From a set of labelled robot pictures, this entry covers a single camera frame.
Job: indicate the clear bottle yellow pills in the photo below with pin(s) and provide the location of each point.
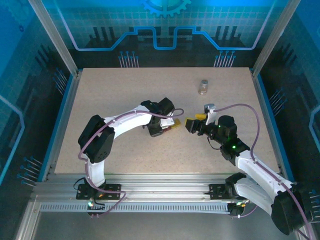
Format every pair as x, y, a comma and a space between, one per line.
203, 88

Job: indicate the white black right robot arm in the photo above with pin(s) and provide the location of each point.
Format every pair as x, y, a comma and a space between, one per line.
260, 170

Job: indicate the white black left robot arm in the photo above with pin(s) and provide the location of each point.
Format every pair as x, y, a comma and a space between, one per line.
130, 120

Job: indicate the blue table edge strip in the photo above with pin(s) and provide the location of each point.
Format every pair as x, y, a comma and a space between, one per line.
275, 125
50, 150

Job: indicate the aluminium table side rail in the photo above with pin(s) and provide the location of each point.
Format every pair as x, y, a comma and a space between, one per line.
270, 125
65, 120

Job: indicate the aluminium mounting rail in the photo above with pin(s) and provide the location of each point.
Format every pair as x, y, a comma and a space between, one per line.
162, 185

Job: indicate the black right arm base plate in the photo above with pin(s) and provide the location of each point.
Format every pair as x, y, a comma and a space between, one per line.
216, 191

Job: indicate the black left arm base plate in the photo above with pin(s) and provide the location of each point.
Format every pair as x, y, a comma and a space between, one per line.
113, 190

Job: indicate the aluminium frame post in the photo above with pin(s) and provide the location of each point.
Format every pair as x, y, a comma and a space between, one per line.
54, 37
275, 37

